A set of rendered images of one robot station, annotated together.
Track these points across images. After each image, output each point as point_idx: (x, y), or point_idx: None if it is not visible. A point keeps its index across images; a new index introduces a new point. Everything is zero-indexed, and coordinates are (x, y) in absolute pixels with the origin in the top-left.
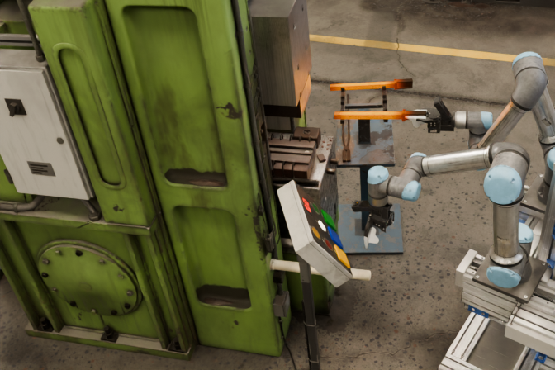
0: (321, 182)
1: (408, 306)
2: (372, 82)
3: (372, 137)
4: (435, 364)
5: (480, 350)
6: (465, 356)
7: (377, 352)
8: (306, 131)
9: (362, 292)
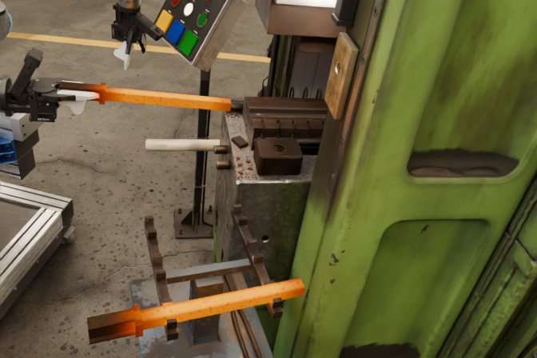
0: (224, 117)
1: None
2: (202, 309)
3: (185, 342)
4: (74, 264)
5: (21, 224)
6: (40, 211)
7: (141, 265)
8: (280, 150)
9: None
